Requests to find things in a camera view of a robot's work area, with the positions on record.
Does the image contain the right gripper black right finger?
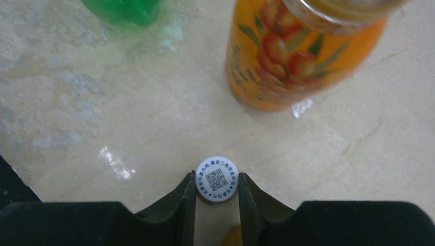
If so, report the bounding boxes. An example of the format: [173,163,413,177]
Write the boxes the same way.
[239,173,434,245]

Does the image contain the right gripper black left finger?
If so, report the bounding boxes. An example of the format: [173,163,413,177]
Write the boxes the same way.
[1,172,196,245]

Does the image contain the white bottle cap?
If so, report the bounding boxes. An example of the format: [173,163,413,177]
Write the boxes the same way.
[195,156,239,202]

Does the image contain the orange bottle cap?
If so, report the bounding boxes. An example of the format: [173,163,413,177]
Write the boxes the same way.
[221,225,243,246]

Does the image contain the orange juice bottle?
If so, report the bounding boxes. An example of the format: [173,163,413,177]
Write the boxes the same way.
[227,0,403,112]

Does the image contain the green plastic bottle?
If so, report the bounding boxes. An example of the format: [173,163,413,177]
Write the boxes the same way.
[81,0,161,27]

